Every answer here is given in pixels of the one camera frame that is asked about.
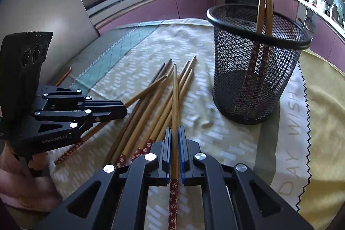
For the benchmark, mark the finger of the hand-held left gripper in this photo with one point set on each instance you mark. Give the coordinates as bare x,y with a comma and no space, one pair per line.
107,114
107,105

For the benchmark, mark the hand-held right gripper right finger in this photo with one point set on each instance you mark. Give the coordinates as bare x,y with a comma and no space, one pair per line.
182,149

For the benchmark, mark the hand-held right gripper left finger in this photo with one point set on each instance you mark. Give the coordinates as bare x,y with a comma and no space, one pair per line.
167,149

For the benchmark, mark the bunch of chopsticks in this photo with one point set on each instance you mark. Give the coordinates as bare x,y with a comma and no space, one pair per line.
161,116

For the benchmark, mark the black mesh utensil holder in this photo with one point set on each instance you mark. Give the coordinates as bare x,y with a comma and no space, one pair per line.
285,79

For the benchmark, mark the person's left hand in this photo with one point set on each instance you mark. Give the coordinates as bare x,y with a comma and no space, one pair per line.
21,187

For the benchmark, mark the beige teal patterned tablecloth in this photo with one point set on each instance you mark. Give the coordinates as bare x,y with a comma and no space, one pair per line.
229,143

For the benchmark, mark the purple kitchen cabinets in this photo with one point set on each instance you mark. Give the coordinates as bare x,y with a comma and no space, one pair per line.
194,1

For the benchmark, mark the yellow cloth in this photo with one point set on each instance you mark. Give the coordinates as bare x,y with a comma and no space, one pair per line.
328,138

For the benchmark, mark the mint green appliance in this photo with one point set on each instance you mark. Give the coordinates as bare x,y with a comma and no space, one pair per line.
339,9

